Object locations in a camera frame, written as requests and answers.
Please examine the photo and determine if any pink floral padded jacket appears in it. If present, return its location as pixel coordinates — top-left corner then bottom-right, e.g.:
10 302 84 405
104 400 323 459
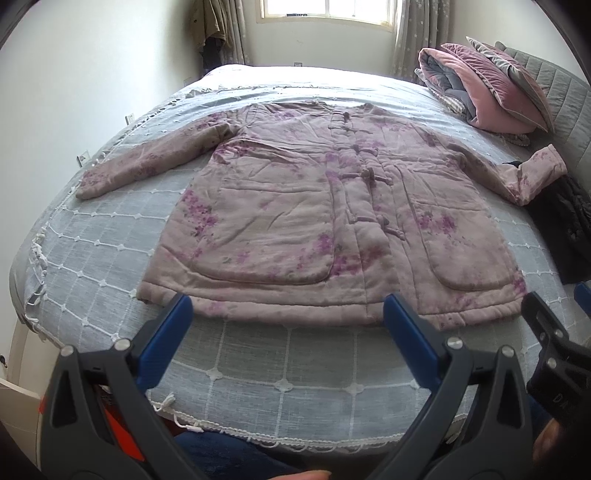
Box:
76 102 567 330

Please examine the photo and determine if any black garment on bed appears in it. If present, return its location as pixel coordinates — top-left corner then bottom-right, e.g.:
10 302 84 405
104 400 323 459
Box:
524 171 590 285

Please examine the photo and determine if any grey grid bedspread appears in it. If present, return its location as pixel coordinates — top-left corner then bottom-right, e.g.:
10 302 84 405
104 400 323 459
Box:
8 63 591 453

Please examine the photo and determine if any plaid pillow under quilt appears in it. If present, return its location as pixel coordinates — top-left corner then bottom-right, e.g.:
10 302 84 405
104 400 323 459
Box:
415 68 531 147

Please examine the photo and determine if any grey quilted headboard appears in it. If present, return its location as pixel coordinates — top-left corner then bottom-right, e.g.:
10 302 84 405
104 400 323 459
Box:
495 41 590 190

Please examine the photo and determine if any pink grey folded quilt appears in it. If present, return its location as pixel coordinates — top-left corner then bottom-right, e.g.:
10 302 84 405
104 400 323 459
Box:
419 48 532 134

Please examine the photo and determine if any pink velvet pillow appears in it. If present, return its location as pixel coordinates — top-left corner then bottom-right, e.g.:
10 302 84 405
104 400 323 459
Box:
441 39 555 135

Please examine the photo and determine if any grey pink pillow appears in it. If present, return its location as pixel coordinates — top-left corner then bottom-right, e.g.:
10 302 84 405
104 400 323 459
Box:
466 36 555 133

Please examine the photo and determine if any grey patterned right curtain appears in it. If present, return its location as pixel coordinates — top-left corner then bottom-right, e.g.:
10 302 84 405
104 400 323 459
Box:
390 0 452 81

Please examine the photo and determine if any grey patterned curtain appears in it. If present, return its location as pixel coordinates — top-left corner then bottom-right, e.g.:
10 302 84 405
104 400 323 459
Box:
189 0 250 74
390 0 452 81

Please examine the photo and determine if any bright window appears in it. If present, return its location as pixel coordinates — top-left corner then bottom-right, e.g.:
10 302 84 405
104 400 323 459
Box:
259 0 397 27

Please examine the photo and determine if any grey patterned left curtain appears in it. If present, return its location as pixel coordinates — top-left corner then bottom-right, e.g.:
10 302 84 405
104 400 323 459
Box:
189 0 250 74

